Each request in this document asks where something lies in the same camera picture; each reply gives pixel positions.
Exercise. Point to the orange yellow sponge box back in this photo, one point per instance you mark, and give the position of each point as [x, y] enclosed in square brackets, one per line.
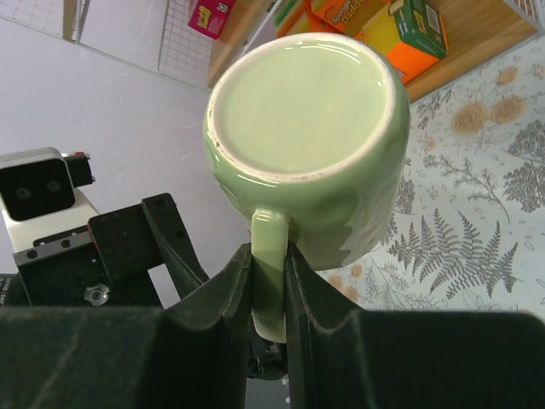
[295, 16]

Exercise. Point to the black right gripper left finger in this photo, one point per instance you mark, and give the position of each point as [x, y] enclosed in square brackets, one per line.
[191, 355]

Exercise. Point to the orange green sponge box front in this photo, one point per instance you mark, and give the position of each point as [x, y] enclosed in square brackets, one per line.
[410, 34]

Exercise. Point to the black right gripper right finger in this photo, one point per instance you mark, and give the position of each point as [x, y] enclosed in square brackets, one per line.
[343, 356]

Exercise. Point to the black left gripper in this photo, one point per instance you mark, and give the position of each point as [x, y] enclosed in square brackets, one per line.
[106, 263]

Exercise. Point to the white wire wooden shelf rack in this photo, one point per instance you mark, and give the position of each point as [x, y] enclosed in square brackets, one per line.
[153, 36]

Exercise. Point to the pink orange sponge box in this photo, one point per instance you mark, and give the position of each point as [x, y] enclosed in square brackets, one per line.
[208, 17]

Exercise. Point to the orange sponge box middle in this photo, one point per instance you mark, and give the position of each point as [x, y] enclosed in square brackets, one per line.
[347, 16]

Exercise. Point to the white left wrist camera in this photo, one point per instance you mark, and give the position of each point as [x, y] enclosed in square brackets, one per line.
[41, 196]

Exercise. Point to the floral tablecloth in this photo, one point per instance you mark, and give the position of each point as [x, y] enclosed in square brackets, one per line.
[467, 230]

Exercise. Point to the light green mug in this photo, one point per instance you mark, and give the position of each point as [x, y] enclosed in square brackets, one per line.
[307, 136]

